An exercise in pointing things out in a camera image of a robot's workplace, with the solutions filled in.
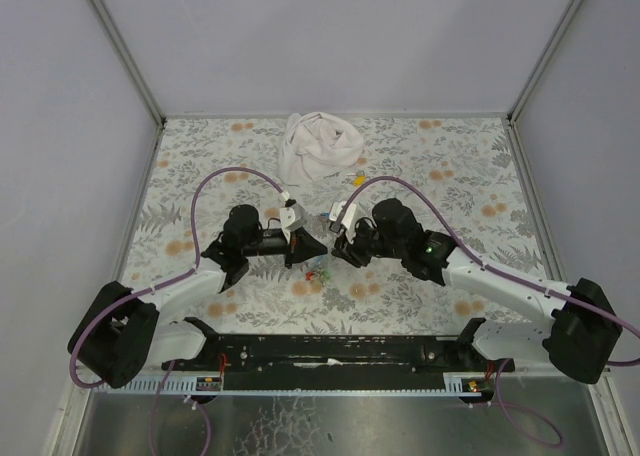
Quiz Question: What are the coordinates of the blue keyring holder with rings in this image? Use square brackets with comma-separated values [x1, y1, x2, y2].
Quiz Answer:
[308, 255, 330, 273]

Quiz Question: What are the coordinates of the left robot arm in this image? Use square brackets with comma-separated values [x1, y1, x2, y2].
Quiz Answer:
[67, 200, 327, 389]

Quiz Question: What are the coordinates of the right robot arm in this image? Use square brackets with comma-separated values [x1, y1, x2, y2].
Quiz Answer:
[329, 198, 622, 384]

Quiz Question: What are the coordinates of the key with yellow tag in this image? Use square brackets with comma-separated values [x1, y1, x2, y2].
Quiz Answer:
[347, 170, 367, 187]

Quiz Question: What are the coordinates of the floral patterned table mat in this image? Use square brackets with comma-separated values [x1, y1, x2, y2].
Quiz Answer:
[117, 116, 561, 337]

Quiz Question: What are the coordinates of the crumpled white cloth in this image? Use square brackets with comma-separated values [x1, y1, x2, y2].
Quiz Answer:
[278, 112, 364, 186]

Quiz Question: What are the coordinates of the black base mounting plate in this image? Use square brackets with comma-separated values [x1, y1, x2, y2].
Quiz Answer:
[174, 334, 502, 392]

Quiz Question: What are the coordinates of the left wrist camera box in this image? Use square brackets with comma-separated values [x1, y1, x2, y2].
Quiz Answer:
[279, 200, 306, 242]

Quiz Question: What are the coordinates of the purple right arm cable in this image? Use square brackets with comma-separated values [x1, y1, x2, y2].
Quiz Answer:
[337, 175, 640, 367]

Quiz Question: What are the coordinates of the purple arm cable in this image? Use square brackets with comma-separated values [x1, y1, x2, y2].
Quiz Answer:
[337, 175, 640, 367]
[68, 167, 293, 388]

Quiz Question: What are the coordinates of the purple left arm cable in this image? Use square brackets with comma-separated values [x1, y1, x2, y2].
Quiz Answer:
[68, 167, 293, 388]

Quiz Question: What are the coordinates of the white slotted cable duct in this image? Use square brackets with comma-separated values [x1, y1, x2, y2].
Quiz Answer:
[121, 375, 223, 395]

